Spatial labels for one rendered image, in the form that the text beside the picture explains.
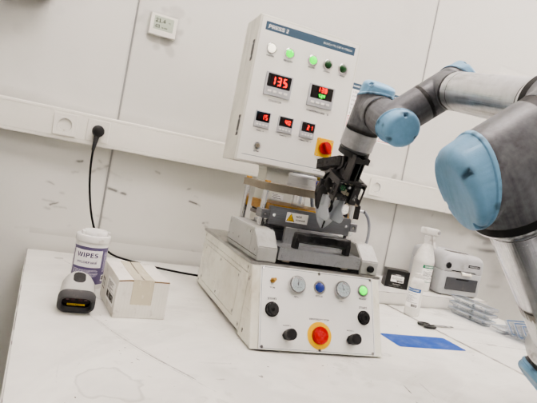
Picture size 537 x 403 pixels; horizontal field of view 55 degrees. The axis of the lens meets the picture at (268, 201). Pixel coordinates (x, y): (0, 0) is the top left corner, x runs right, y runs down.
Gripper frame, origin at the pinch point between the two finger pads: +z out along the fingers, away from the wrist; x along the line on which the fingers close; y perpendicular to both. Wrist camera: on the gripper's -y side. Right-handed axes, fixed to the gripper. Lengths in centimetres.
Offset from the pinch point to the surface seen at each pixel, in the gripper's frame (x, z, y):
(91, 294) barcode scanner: -50, 24, 5
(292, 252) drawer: -7.7, 6.4, 5.6
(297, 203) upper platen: -0.7, 2.6, -14.8
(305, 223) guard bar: -1.3, 3.6, -5.1
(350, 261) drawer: 8.1, 6.6, 5.7
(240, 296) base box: -16.9, 19.5, 6.4
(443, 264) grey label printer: 82, 29, -42
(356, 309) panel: 10.0, 15.4, 12.9
